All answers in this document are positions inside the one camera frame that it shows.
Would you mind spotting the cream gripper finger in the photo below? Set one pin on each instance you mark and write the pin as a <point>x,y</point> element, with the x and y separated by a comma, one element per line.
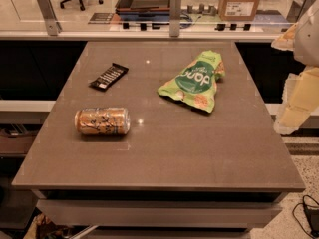
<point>299,99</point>
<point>285,42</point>

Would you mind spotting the right metal glass post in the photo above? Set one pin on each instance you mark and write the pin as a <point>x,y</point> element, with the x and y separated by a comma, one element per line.
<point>298,9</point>

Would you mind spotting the left metal glass post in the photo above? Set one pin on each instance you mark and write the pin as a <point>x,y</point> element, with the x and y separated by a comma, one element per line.
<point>51,22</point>

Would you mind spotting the green snack bag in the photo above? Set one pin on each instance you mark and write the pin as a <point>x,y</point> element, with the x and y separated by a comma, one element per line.
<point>196,84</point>

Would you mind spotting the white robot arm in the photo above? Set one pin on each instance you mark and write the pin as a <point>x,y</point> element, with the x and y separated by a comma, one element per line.
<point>306,43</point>

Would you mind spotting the orange soda can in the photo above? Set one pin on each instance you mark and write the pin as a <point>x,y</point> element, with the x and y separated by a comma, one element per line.
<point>102,121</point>

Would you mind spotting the cardboard box with label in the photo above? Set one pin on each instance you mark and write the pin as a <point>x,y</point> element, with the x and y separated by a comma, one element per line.
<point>237,10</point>

